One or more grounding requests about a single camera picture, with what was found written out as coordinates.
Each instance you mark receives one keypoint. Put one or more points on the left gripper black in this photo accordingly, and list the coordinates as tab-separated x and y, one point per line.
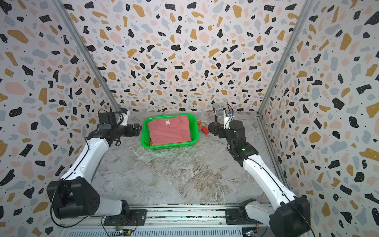
130	132

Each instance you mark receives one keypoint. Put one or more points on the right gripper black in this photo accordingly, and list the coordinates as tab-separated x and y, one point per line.
221	135

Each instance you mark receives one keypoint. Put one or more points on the green plastic basket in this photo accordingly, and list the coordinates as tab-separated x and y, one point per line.
145	135

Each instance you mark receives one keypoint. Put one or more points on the pink t-shirt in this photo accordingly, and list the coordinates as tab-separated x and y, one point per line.
169	131

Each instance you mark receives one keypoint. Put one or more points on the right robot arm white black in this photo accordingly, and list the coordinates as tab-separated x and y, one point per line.
286	214

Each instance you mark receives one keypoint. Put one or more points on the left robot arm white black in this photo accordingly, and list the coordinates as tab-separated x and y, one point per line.
73	194

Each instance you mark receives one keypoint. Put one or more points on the red toy block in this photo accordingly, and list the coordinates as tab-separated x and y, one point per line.
205	130

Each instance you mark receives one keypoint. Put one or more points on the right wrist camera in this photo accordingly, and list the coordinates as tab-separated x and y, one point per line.
228	117

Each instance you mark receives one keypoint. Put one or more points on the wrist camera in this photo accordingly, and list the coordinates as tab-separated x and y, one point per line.
125	114
228	117

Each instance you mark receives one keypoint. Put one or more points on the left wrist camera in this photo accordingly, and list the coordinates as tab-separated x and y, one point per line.
125	114

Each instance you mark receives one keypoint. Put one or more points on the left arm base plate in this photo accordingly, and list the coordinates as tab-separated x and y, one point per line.
134	217

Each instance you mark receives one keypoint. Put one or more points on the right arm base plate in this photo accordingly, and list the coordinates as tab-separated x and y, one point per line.
237	216

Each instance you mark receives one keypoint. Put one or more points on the aluminium mounting rail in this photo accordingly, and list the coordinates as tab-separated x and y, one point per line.
183	220

